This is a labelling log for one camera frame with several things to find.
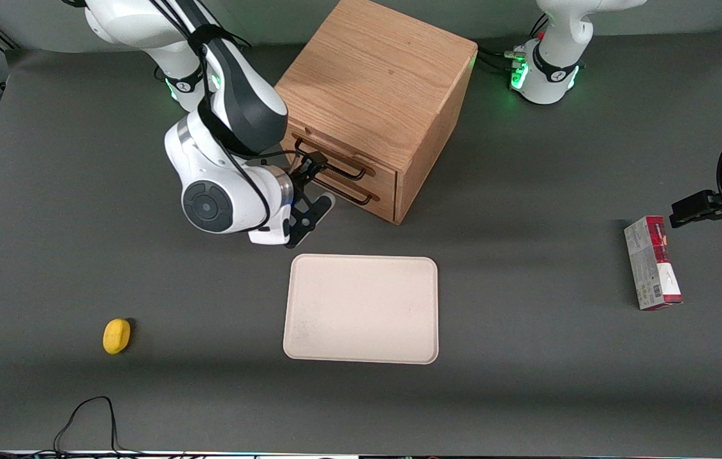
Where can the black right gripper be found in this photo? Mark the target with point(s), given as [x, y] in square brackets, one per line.
[301, 176]

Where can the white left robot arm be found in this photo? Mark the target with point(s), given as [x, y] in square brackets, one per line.
[552, 70]

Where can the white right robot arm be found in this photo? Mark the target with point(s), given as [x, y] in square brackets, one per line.
[195, 153]

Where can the wooden drawer cabinet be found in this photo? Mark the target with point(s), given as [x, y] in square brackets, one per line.
[374, 70]

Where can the red and grey carton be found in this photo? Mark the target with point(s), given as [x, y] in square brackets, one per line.
[651, 268]

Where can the beige plastic tray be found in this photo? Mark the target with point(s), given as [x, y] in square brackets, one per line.
[367, 312]

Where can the yellow lemon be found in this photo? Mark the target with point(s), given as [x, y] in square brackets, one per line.
[117, 336]

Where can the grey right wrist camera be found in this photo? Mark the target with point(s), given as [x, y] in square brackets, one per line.
[310, 220]

